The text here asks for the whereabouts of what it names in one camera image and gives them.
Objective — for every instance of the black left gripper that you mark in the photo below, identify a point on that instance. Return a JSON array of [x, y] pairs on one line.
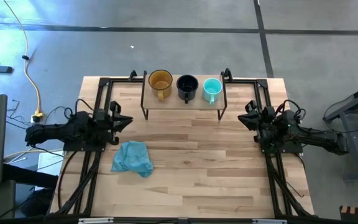
[[104, 124]]

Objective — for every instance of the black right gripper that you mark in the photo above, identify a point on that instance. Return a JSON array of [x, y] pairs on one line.
[[267, 124]]

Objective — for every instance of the mint green mug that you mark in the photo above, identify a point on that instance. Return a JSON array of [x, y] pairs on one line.
[[212, 88]]

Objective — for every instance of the yellow speckled ceramic mug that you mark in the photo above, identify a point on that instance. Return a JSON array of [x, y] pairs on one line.
[[160, 84]]

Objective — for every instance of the black glossy mug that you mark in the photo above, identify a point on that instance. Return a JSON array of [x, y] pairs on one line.
[[187, 85]]

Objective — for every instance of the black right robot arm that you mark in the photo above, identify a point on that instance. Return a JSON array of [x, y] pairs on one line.
[[315, 138]]

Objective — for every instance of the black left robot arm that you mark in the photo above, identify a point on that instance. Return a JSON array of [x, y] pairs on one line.
[[51, 132]]

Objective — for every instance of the teal microfibre cloth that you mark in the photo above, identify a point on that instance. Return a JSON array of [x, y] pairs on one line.
[[132, 158]]

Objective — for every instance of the white paper sheet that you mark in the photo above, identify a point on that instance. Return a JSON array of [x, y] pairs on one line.
[[50, 165]]

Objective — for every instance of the yellow power plug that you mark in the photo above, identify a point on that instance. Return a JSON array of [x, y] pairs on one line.
[[37, 116]]

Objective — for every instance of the silver table clamp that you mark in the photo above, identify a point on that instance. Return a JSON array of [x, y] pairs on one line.
[[269, 221], [95, 220]]

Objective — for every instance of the black furniture beam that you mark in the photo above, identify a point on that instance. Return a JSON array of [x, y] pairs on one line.
[[30, 175]]

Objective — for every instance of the grey metal stand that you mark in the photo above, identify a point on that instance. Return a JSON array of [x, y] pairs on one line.
[[357, 140]]

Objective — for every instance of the black bag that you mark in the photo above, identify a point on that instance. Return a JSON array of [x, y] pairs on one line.
[[37, 202]]

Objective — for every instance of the black aluminium extrusion frame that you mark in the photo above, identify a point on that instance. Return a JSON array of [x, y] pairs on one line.
[[99, 93]]

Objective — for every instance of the wooden shelf with black frame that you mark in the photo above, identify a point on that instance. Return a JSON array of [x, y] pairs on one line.
[[179, 105]]

